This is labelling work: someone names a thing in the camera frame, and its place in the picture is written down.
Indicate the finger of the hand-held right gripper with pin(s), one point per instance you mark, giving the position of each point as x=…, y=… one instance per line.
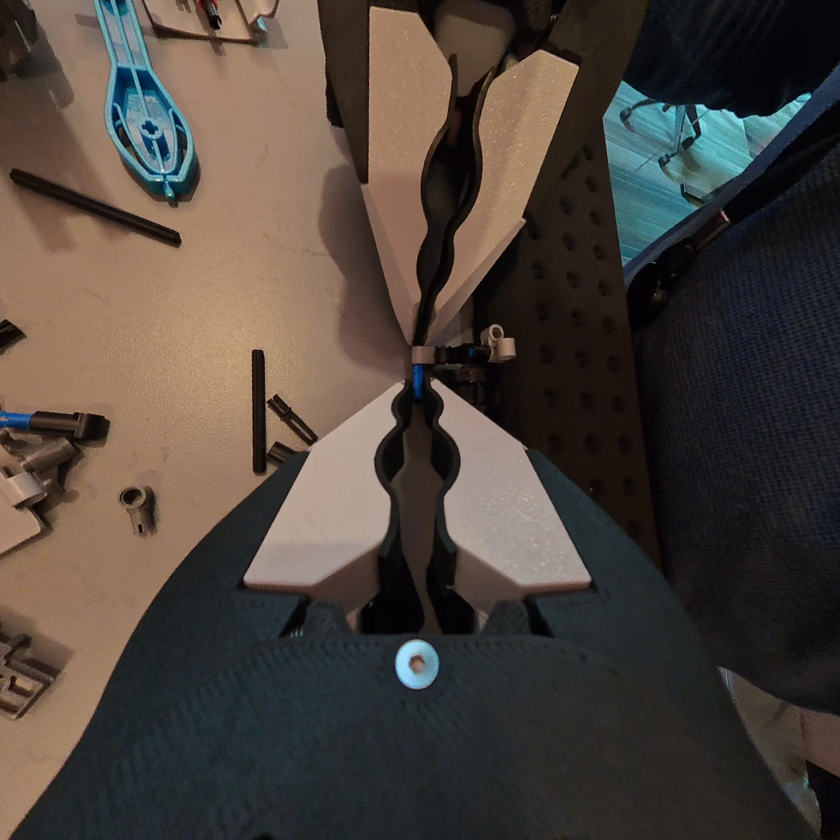
x=518, y=144
x=400, y=131

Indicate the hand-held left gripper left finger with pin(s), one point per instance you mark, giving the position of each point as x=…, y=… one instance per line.
x=321, y=525

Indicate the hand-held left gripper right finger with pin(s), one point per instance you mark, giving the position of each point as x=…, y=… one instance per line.
x=518, y=525

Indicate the blue long pin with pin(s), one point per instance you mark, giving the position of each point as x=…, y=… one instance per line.
x=420, y=384

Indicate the black wheel hub assembly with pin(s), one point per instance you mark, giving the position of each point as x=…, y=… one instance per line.
x=469, y=354

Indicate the light grey pin connector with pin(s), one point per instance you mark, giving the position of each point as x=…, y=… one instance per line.
x=422, y=354

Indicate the person's right forearm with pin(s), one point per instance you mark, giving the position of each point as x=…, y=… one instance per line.
x=735, y=52

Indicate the black elbow with blue pin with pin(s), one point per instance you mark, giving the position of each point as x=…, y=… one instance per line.
x=59, y=423

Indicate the short black connector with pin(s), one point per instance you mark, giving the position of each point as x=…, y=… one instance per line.
x=279, y=453

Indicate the black axle pin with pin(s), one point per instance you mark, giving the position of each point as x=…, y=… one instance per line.
x=292, y=417

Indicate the short black axle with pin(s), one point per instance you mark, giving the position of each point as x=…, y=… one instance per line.
x=259, y=413

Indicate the office chair base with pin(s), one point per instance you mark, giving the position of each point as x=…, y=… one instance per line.
x=677, y=138

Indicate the grey panels with orange pins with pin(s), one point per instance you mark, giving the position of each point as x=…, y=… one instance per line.
x=177, y=19

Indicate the dark grey tube connector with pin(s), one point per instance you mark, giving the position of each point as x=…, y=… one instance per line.
x=136, y=508

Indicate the blue brick separator tool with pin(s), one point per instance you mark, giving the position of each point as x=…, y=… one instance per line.
x=151, y=128

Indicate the dark grey claw joint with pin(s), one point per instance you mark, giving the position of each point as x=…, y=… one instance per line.
x=46, y=456

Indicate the long black axle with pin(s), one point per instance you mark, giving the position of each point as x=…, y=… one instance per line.
x=95, y=208

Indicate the large grey curved panel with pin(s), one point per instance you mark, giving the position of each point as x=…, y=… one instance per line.
x=23, y=518

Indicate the dark grey flat connector plate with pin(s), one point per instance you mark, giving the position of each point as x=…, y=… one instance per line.
x=26, y=676

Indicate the small black pin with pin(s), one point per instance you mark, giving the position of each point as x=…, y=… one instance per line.
x=8, y=333

